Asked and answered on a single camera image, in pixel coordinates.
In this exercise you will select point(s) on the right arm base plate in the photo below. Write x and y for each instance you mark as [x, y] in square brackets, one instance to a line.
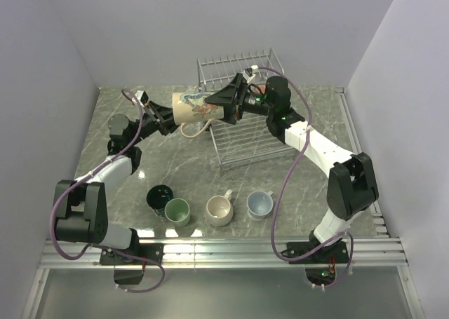
[328, 265]

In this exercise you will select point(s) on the cream tall mug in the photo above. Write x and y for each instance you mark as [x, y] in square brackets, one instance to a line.
[192, 108]

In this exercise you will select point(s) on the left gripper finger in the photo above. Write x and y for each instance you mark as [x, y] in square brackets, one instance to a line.
[169, 127]
[161, 112]

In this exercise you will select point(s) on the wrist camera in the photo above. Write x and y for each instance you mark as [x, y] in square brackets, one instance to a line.
[142, 97]
[250, 73]

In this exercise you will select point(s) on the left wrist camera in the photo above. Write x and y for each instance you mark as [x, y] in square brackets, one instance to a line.
[142, 97]

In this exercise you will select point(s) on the metal dish rack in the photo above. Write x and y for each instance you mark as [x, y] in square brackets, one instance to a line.
[249, 140]

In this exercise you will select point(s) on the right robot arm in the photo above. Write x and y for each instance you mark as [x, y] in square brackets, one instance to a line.
[352, 186]

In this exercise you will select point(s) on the pink mug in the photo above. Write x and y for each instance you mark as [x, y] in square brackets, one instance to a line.
[260, 89]

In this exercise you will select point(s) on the dark green mug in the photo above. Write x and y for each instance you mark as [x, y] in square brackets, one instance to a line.
[158, 197]

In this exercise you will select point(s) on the light blue mug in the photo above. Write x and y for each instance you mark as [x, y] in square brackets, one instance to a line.
[259, 204]

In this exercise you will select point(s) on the aluminium rail frame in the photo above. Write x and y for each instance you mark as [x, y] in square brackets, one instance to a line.
[220, 271]

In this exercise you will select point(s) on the beige speckled mug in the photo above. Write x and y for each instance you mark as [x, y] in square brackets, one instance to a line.
[219, 209]

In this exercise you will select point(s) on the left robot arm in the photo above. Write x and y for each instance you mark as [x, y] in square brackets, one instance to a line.
[79, 213]

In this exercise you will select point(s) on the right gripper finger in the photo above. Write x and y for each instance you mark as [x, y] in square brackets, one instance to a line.
[226, 96]
[231, 113]

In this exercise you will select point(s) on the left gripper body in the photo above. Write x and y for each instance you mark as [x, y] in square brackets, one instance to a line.
[152, 122]

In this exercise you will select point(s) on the light green cup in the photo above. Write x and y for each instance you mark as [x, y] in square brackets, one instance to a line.
[177, 211]

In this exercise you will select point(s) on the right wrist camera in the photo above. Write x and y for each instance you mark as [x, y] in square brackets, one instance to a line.
[250, 73]

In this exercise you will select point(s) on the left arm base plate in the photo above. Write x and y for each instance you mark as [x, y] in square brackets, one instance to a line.
[130, 264]

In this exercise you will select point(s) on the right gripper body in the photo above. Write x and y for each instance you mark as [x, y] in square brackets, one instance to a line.
[244, 98]

